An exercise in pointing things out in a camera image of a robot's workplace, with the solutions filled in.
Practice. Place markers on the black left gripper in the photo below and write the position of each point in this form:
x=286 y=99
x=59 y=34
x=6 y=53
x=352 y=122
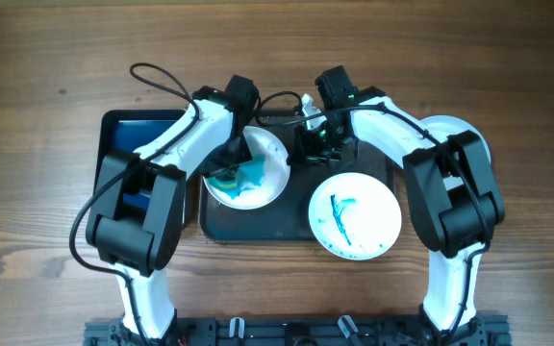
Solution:
x=244 y=157

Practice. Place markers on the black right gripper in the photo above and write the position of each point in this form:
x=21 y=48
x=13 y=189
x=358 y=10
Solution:
x=322 y=157

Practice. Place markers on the white plate with blue smear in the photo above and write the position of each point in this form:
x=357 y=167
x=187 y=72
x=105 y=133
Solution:
x=257 y=182

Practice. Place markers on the green scouring sponge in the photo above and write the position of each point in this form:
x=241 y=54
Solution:
x=224 y=182

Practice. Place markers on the white plate with red rim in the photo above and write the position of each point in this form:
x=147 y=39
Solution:
x=473 y=150

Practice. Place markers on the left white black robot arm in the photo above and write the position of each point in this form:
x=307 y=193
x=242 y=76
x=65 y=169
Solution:
x=138 y=207

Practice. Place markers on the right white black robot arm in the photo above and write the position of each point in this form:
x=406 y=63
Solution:
x=453 y=196

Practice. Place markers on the dark brown serving tray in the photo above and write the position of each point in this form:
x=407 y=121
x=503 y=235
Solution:
x=285 y=219

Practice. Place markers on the black tray with blue water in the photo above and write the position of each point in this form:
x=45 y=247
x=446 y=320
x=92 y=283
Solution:
x=127 y=130

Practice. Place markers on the white plate with blue streak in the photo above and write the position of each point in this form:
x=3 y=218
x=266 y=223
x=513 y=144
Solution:
x=355 y=216

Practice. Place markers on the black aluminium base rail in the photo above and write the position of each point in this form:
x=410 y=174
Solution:
x=486 y=330

